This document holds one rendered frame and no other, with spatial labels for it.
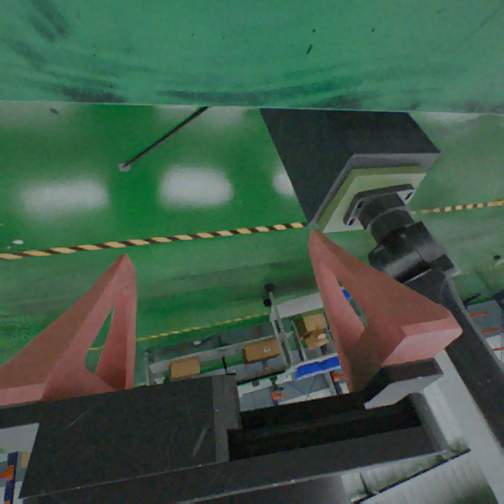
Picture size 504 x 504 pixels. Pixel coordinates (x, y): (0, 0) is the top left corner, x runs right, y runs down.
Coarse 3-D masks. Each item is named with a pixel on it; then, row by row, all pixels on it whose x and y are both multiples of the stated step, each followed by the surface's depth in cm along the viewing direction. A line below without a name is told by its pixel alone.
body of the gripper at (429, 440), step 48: (240, 432) 7; (288, 432) 8; (336, 432) 7; (384, 432) 7; (432, 432) 7; (144, 480) 6; (192, 480) 6; (240, 480) 6; (288, 480) 6; (336, 480) 8
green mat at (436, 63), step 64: (0, 0) 21; (64, 0) 22; (128, 0) 23; (192, 0) 24; (256, 0) 25; (320, 0) 26; (384, 0) 28; (448, 0) 29; (0, 64) 24; (64, 64) 26; (128, 64) 27; (192, 64) 28; (256, 64) 30; (320, 64) 32; (384, 64) 34; (448, 64) 36
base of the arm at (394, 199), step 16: (368, 192) 52; (384, 192) 52; (400, 192) 53; (352, 208) 54; (368, 208) 53; (384, 208) 51; (400, 208) 51; (352, 224) 58; (368, 224) 53; (384, 224) 51; (400, 224) 50
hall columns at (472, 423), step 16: (448, 368) 276; (448, 384) 278; (448, 400) 280; (464, 400) 264; (464, 416) 266; (480, 416) 253; (464, 432) 268; (480, 432) 254; (480, 448) 256; (496, 448) 242; (480, 464) 257; (496, 464) 244; (496, 480) 246; (496, 496) 247
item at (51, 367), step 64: (64, 320) 10; (128, 320) 14; (0, 384) 8; (64, 384) 9; (128, 384) 13; (192, 384) 8; (0, 448) 8; (64, 448) 7; (128, 448) 7; (192, 448) 7
